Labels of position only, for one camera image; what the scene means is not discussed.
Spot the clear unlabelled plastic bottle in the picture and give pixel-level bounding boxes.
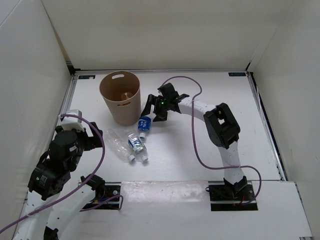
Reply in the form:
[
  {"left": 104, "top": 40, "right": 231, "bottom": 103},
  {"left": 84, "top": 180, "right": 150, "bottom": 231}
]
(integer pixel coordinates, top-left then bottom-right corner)
[{"left": 106, "top": 128, "right": 136, "bottom": 163}]

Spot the blue label plastic bottle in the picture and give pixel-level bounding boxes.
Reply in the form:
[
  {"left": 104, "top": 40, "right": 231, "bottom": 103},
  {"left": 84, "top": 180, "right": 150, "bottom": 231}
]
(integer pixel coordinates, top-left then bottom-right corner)
[{"left": 137, "top": 112, "right": 153, "bottom": 141}]

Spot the tan cylindrical waste bin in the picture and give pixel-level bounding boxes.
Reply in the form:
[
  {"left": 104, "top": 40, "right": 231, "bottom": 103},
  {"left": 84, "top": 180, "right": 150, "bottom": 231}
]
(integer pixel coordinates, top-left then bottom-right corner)
[{"left": 99, "top": 70, "right": 141, "bottom": 126}]

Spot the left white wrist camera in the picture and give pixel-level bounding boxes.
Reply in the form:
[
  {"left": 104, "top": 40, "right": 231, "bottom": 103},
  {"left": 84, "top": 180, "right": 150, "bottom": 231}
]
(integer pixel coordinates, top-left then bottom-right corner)
[{"left": 58, "top": 109, "right": 85, "bottom": 133}]

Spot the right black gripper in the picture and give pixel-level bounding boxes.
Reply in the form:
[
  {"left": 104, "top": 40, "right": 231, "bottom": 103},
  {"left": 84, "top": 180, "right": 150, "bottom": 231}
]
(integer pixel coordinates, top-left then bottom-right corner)
[{"left": 141, "top": 94, "right": 171, "bottom": 122}]

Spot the left aluminium frame rail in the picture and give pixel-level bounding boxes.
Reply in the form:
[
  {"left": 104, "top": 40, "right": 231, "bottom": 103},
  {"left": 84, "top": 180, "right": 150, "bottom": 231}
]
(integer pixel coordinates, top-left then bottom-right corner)
[{"left": 56, "top": 73, "right": 77, "bottom": 131}]

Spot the right blue corner sticker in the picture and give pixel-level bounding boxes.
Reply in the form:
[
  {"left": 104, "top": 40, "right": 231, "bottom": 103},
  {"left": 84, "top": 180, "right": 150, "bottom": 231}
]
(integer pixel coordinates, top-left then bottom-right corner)
[{"left": 228, "top": 72, "right": 246, "bottom": 77}]

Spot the aluminium frame rail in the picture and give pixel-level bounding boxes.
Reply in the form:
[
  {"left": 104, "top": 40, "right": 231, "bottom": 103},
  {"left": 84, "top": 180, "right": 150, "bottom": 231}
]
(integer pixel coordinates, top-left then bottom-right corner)
[
  {"left": 56, "top": 73, "right": 77, "bottom": 131},
  {"left": 246, "top": 71, "right": 288, "bottom": 181}
]

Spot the orange plastic bottle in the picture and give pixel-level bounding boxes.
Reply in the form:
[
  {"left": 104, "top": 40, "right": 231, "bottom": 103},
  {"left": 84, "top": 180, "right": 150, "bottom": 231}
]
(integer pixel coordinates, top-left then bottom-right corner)
[{"left": 120, "top": 92, "right": 133, "bottom": 101}]

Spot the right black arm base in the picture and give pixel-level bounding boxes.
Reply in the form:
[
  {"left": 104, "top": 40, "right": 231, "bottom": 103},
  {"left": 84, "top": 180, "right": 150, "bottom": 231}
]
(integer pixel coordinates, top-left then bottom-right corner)
[{"left": 205, "top": 184, "right": 258, "bottom": 212}]

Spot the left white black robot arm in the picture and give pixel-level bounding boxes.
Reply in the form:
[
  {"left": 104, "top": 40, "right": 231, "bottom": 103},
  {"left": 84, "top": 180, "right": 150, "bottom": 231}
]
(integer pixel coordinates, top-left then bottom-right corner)
[{"left": 14, "top": 117, "right": 105, "bottom": 240}]

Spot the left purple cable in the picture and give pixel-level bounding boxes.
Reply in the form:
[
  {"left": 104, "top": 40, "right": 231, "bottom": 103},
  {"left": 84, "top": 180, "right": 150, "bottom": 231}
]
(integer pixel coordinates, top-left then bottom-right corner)
[{"left": 0, "top": 113, "right": 124, "bottom": 233}]

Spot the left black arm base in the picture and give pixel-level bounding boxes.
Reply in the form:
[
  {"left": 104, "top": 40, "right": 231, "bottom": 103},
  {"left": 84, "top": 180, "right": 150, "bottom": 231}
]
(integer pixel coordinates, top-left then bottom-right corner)
[{"left": 81, "top": 182, "right": 123, "bottom": 212}]

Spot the left blue corner sticker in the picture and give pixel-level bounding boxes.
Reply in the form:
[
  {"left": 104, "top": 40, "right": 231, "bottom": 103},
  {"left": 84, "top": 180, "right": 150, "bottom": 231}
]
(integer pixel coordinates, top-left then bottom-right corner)
[{"left": 78, "top": 75, "right": 96, "bottom": 80}]

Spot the right aluminium frame rail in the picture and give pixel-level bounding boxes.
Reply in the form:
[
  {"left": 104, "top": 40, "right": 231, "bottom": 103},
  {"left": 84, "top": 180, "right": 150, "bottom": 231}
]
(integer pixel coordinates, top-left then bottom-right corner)
[{"left": 246, "top": 71, "right": 288, "bottom": 181}]

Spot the green blue label bottle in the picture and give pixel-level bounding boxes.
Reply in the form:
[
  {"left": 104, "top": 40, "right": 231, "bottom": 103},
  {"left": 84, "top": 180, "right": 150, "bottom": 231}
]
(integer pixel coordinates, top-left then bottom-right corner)
[{"left": 125, "top": 129, "right": 149, "bottom": 162}]

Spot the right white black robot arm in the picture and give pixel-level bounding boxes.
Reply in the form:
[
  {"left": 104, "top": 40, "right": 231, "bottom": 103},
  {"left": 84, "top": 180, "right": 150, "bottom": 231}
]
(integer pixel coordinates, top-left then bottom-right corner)
[{"left": 141, "top": 83, "right": 248, "bottom": 200}]

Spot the blue corner sticker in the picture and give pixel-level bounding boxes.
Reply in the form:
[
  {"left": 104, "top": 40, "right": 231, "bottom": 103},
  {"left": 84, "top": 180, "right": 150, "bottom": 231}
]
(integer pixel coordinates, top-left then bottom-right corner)
[
  {"left": 228, "top": 72, "right": 246, "bottom": 77},
  {"left": 78, "top": 75, "right": 96, "bottom": 80}
]

